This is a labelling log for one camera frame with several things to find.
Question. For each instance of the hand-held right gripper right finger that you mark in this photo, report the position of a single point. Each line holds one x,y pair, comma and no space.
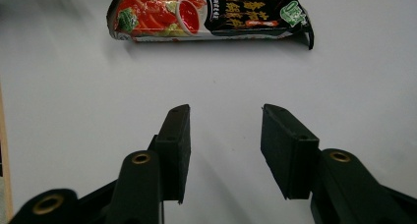
288,158

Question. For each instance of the red and black snack packet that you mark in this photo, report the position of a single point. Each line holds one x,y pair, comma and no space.
209,14

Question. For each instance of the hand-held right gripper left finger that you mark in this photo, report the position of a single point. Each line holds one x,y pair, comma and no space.
172,152

